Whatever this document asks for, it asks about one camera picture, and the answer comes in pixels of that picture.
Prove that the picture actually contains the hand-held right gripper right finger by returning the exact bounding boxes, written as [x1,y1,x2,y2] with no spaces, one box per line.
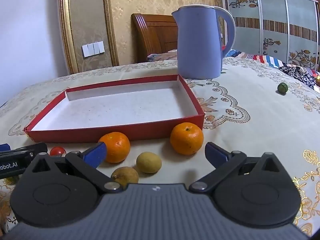
[189,142,293,193]

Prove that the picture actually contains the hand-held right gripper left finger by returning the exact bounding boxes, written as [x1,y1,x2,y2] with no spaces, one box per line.
[24,142,123,193]

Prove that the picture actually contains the orange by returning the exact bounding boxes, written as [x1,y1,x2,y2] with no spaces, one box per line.
[98,132,131,164]
[170,122,204,155]

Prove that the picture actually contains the red cherry tomato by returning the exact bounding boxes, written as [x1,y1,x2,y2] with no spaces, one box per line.
[49,146,67,157]

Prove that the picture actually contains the brown longan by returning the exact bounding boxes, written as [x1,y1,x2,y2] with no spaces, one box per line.
[111,167,139,188]

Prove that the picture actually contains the yellow longan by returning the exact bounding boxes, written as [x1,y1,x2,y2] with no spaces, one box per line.
[136,152,162,174]

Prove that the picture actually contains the red shallow cardboard box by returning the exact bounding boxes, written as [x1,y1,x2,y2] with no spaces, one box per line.
[24,74,205,143]

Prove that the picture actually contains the pile of clothes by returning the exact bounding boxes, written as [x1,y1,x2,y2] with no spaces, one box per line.
[147,50,178,62]

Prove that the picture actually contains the blue electric kettle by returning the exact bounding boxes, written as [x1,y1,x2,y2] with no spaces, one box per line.
[171,4,237,80]

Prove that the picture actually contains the dark floral cloth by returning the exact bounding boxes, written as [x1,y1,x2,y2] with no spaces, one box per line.
[279,64,320,89]

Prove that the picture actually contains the wooden bed headboard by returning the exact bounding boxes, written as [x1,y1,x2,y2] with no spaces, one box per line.
[132,13,178,63]

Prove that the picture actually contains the patterned wardrobe sliding doors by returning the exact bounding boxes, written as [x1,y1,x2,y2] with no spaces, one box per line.
[224,0,320,68]

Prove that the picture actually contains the white wall switch panel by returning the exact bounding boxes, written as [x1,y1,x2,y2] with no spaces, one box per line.
[82,41,105,57]

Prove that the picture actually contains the gold wall panel frame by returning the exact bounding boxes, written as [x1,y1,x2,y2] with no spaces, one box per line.
[59,0,119,75]

